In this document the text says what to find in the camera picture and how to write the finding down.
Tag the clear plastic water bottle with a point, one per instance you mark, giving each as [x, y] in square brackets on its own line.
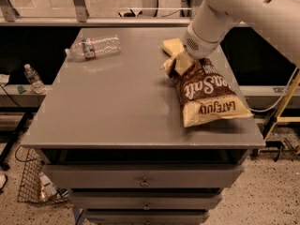
[93, 48]

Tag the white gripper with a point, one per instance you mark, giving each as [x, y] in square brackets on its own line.
[200, 48]

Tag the yellow metal stand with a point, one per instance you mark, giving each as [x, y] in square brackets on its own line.
[277, 117]

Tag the green small object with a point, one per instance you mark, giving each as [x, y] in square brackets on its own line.
[21, 89]

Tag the bottle inside wire basket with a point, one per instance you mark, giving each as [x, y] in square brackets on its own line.
[47, 187]

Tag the brown chip bag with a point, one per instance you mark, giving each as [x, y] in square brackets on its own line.
[206, 96]

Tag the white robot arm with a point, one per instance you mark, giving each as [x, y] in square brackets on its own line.
[277, 21]

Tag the grey drawer cabinet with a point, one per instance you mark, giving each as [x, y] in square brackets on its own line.
[110, 132]

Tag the yellow sponge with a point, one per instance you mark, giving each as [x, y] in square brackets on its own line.
[173, 46]

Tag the wire mesh basket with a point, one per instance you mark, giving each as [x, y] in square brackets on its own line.
[29, 190]

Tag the small upright water bottle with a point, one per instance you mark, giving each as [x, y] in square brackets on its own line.
[34, 79]

